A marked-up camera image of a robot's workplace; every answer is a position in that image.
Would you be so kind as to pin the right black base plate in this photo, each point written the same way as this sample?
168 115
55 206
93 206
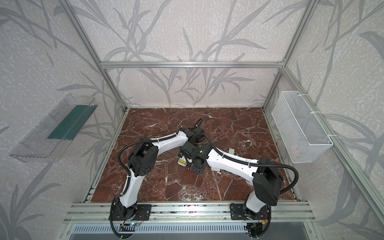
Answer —
240 212

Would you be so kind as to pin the clear plastic wall shelf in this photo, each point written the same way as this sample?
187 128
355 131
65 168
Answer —
49 140

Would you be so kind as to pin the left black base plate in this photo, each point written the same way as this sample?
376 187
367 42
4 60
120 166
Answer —
139 212

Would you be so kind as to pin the aluminium frame crossbar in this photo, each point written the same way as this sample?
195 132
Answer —
112 65

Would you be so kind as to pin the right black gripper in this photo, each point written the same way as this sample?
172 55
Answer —
190 159

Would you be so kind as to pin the white wire mesh basket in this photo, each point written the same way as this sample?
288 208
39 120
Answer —
302 133

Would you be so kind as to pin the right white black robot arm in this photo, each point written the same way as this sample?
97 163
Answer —
263 174

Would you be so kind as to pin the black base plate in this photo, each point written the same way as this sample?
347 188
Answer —
139 212
240 212

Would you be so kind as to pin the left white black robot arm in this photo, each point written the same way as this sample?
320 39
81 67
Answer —
138 160

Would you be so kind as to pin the aluminium front rail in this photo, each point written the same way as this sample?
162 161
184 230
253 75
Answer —
188 212

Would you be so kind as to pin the red white remote control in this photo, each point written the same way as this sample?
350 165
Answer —
182 162

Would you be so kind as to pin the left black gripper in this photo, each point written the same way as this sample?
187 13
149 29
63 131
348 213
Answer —
196 132

